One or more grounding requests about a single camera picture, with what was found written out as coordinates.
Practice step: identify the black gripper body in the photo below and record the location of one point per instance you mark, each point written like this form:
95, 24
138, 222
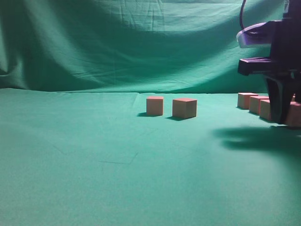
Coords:
285, 52

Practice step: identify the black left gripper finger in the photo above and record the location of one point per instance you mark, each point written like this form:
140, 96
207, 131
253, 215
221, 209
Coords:
280, 91

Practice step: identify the pink cube column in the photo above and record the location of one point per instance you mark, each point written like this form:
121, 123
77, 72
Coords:
294, 115
184, 108
154, 105
244, 100
254, 103
264, 111

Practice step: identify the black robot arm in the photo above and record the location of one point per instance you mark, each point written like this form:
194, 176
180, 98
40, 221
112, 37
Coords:
292, 12

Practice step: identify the green backdrop cloth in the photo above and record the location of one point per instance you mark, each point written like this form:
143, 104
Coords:
145, 46

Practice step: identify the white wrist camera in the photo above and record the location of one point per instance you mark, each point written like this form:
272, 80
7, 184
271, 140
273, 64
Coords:
257, 35

